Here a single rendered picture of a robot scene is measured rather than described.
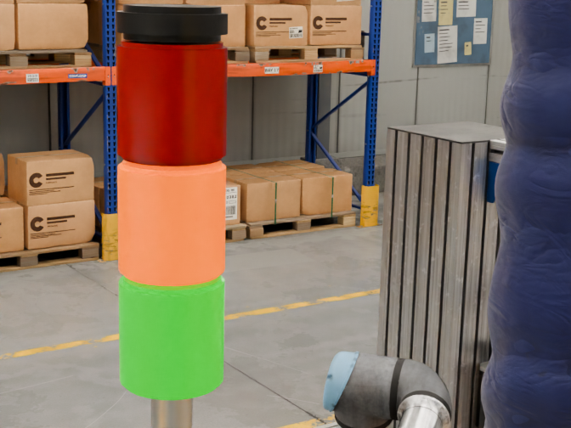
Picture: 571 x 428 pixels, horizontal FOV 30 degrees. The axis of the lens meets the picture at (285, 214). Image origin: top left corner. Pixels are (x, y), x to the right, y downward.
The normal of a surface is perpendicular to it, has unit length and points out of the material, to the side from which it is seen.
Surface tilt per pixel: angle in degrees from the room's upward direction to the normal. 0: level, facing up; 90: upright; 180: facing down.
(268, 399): 0
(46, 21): 88
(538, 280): 81
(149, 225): 90
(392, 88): 90
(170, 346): 90
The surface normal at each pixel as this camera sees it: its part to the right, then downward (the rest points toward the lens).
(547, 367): -0.41, -0.11
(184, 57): 0.28, 0.22
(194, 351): 0.52, 0.20
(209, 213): 0.72, 0.17
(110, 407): 0.03, -0.98
